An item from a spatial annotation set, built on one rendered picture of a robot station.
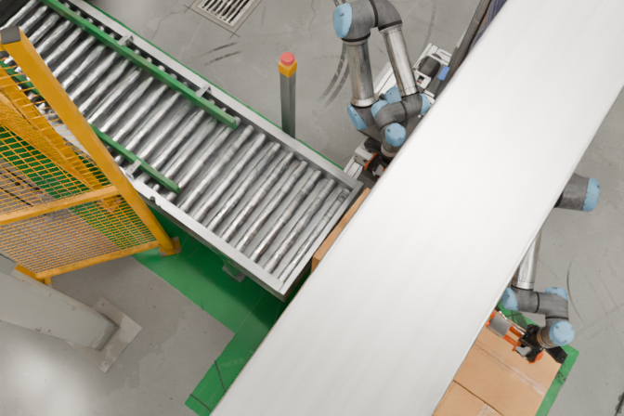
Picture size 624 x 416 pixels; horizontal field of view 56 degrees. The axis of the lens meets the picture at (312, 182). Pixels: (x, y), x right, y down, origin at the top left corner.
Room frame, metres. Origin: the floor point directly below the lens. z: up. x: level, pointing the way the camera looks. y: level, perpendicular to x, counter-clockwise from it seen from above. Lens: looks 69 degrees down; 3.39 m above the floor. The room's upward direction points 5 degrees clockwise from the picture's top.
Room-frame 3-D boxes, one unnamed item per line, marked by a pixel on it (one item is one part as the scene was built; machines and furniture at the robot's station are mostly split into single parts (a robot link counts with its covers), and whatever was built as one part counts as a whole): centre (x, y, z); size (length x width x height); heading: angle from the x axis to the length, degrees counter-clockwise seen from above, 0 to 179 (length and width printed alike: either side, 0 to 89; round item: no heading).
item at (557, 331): (0.31, -0.87, 1.37); 0.09 x 0.08 x 0.11; 178
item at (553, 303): (0.41, -0.86, 1.37); 0.11 x 0.11 x 0.08; 88
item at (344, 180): (1.69, 0.76, 0.50); 2.31 x 0.05 x 0.19; 59
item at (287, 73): (1.54, 0.16, 0.50); 0.07 x 0.07 x 1.00; 59
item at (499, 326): (0.37, -0.77, 1.07); 0.07 x 0.07 x 0.04; 57
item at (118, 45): (1.83, 1.10, 0.60); 1.60 x 0.10 x 0.09; 59
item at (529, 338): (0.31, -0.87, 1.22); 0.09 x 0.08 x 0.12; 57
